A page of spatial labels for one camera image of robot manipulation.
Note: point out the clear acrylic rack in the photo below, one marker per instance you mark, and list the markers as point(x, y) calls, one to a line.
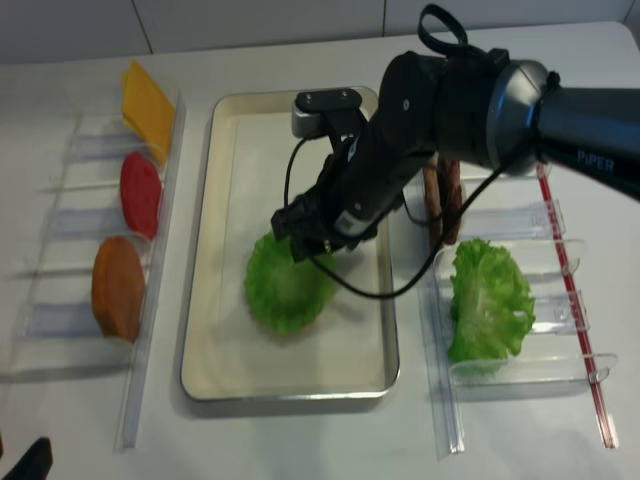
point(55, 333)
point(520, 237)

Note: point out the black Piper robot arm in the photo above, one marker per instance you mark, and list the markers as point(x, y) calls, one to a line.
point(463, 103)

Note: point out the green lettuce leaf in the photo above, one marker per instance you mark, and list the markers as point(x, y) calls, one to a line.
point(282, 295)
point(492, 308)

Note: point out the cream metal tray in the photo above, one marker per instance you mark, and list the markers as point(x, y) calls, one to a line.
point(351, 350)

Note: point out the right dark meat patty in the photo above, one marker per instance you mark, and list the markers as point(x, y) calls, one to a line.
point(451, 197)

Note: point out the clear acrylic right rack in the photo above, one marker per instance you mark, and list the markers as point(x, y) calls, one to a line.
point(520, 237)

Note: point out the black object bottom left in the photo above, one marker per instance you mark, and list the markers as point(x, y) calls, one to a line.
point(35, 464)

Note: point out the clear acrylic left rack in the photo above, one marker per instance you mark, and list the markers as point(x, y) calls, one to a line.
point(55, 333)

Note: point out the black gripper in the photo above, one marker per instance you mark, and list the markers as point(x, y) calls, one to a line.
point(359, 185)

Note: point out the yellow cheese slices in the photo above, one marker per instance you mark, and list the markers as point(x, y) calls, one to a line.
point(147, 111)

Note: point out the red tomato slice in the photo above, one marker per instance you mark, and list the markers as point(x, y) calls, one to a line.
point(140, 194)

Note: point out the left brown meat patty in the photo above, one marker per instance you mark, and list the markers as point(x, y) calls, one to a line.
point(432, 200)

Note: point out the green lettuce leaf in rack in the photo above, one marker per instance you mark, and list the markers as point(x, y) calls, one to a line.
point(492, 308)

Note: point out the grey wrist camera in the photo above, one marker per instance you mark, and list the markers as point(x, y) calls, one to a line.
point(328, 112)

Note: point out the brown bun in left rack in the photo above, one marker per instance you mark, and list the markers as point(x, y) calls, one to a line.
point(118, 287)

